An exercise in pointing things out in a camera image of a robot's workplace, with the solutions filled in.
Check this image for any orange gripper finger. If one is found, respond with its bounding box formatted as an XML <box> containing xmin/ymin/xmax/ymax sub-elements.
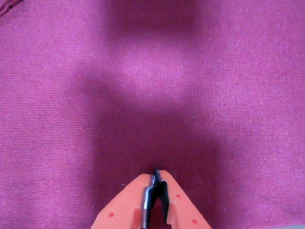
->
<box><xmin>153</xmin><ymin>168</ymin><xmax>213</xmax><ymax>229</ymax></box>
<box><xmin>90</xmin><ymin>173</ymin><xmax>160</xmax><ymax>229</ymax></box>

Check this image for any maroon cloth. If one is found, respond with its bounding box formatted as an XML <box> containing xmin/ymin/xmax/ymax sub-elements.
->
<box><xmin>0</xmin><ymin>0</ymin><xmax>305</xmax><ymax>229</ymax></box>

